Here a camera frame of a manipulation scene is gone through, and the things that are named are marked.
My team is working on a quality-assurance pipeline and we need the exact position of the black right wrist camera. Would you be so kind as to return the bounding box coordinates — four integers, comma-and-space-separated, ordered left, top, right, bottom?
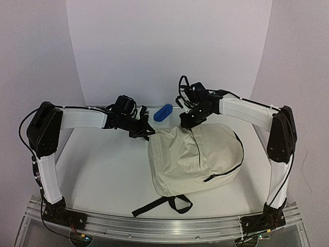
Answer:
175, 75, 209, 110

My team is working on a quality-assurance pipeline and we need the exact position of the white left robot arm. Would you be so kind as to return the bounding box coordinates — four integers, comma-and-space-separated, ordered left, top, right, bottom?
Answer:
24, 101, 155, 224

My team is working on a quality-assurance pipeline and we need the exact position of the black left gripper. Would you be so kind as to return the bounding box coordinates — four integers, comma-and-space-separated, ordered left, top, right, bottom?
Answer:
119, 114, 155, 138

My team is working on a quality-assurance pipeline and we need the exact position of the blue pencil case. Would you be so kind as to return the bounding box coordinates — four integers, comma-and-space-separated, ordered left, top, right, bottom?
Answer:
153, 104, 173, 122

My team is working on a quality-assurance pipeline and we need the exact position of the aluminium front rail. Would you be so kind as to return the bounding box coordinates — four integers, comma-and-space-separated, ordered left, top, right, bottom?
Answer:
41, 207, 309, 244

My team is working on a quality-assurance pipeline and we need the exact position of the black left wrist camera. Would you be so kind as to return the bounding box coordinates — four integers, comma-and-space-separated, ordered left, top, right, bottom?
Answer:
112, 95, 137, 115

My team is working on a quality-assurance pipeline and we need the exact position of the cream white backpack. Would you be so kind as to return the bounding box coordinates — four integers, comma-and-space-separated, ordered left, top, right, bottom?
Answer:
132, 123, 244, 217

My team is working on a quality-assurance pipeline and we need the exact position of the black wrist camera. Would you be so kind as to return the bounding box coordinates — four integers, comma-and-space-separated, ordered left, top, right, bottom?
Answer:
175, 75, 209, 110
112, 95, 137, 115

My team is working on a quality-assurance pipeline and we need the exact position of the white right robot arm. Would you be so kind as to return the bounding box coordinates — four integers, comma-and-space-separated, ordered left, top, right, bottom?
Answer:
176, 89, 297, 209

